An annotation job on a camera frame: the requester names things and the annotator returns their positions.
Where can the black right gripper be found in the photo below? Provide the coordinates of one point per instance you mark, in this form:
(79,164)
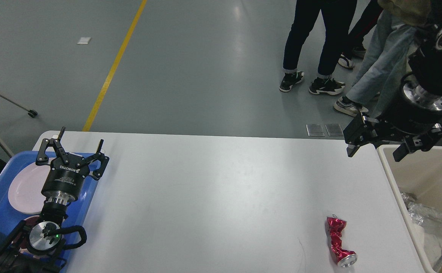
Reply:
(406,119)

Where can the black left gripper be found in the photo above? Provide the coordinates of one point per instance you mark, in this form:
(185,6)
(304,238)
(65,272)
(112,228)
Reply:
(66,180)

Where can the pink plate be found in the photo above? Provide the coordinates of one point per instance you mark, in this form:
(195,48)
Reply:
(26,183)

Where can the pink mug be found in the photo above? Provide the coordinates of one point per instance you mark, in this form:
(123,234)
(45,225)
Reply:
(37,241)

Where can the crushed red can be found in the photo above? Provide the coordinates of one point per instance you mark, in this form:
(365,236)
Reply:
(342,257)

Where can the aluminium foil tray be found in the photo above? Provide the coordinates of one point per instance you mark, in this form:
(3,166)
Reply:
(427,222)

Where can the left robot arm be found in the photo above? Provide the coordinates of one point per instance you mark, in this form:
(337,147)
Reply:
(73,237)

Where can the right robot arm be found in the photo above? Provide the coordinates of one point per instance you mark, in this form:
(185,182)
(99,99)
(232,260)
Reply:
(398,89)

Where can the floor socket plate right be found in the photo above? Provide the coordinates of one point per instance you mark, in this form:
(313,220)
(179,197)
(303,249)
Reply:
(334,130)

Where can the floor socket plate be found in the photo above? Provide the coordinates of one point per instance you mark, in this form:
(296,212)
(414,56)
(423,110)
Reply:
(315,130)
(334,130)

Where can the beige plastic bin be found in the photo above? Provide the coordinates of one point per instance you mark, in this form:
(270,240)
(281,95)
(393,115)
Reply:
(420,174)

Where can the person in light jeans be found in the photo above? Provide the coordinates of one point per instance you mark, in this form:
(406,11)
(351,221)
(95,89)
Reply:
(385,59)

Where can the floor socket plate left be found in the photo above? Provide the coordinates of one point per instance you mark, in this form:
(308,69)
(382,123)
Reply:
(315,130)

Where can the person in black trousers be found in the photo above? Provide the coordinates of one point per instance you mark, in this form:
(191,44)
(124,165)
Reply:
(354,45)

